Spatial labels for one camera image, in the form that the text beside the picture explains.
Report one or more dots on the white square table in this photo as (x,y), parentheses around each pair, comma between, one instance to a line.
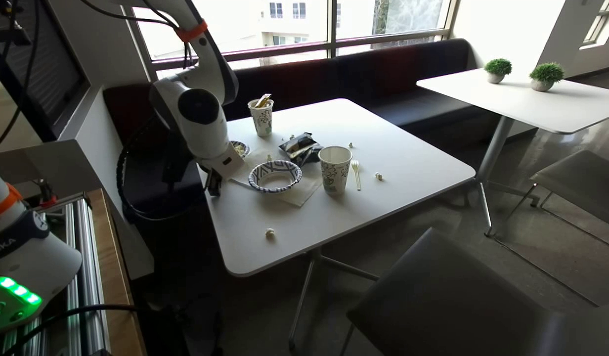
(384,72)

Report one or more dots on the small white plastic spoon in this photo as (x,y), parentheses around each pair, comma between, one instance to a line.
(356,173)

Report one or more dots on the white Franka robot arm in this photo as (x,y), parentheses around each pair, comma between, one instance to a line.
(212,132)

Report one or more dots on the popcorn piece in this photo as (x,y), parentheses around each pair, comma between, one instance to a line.
(269,234)

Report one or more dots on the window frame post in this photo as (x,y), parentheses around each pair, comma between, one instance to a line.
(331,27)

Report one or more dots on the grey white cabinet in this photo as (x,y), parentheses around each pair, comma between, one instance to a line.
(99,145)

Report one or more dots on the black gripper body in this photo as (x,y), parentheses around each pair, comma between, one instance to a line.
(228,161)

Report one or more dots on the empty patterned paper cup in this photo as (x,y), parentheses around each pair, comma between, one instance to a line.
(335,171)

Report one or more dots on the black snack wrapper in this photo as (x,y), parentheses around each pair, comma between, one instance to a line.
(299,147)

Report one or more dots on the white paper napkin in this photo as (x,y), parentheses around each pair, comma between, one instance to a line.
(301,193)

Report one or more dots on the small potted green plant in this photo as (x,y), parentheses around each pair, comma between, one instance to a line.
(546,74)
(497,68)

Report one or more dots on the metal table leg frame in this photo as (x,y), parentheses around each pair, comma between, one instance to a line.
(303,298)

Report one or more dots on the window rail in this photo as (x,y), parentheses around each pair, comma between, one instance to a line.
(384,39)

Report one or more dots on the grey chair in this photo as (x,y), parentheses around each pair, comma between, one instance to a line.
(582,181)
(449,304)

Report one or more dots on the blue patterned paper bowl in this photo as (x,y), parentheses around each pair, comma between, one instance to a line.
(275,177)

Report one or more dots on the white side table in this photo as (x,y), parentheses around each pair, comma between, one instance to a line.
(548,106)

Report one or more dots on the small red clamp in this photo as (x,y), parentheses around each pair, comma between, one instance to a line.
(48,199)

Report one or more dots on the patterned paper cup with scrap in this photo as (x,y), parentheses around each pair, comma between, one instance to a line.
(262,120)

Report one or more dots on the blue patterned bowl with popcorn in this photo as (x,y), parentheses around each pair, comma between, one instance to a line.
(240,149)

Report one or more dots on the aluminium rail frame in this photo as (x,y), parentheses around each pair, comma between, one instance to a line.
(88,264)

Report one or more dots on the wooden board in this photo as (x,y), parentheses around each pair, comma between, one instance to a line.
(117,290)

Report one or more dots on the black louvered panel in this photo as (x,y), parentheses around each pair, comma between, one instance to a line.
(48,72)

